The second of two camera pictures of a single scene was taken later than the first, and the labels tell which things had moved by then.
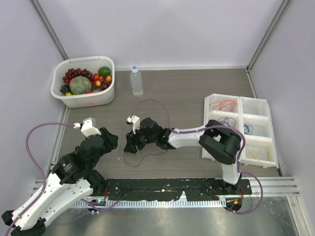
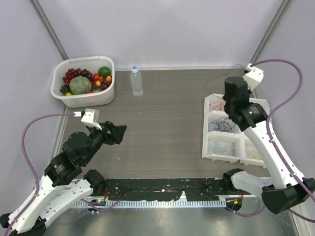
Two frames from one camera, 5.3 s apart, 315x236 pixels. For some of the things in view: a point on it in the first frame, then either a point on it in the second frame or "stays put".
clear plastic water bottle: (136, 80) stays put
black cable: (157, 154) -> (225, 74)
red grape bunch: (72, 73) stays put
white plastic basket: (93, 63) stays put
